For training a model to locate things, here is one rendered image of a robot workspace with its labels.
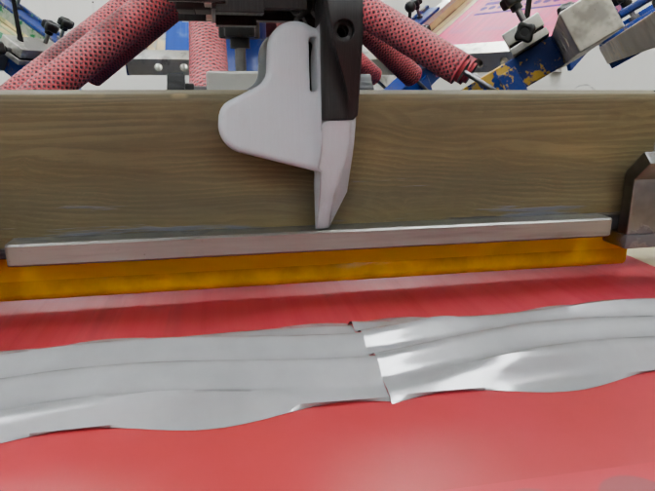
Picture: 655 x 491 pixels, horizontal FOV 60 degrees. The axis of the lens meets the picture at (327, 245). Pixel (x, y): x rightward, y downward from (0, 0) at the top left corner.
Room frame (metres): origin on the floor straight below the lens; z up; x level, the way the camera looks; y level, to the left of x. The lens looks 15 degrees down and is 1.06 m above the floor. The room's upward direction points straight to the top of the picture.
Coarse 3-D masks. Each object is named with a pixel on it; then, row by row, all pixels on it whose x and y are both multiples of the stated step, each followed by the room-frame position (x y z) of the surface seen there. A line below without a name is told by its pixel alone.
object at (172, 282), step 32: (480, 256) 0.30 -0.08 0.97; (512, 256) 0.31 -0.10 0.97; (544, 256) 0.31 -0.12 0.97; (576, 256) 0.31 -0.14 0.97; (608, 256) 0.32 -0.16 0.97; (0, 288) 0.26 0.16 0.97; (32, 288) 0.26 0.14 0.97; (64, 288) 0.26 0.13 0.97; (96, 288) 0.27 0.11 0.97; (128, 288) 0.27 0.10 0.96; (160, 288) 0.27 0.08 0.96; (192, 288) 0.28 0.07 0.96
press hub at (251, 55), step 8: (264, 24) 1.10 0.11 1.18; (264, 32) 1.10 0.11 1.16; (256, 40) 1.07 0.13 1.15; (256, 48) 1.07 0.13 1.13; (232, 56) 1.06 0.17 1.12; (248, 56) 1.06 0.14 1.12; (256, 56) 1.06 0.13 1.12; (232, 64) 1.05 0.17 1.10; (248, 64) 1.05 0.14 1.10; (256, 64) 1.05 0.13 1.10
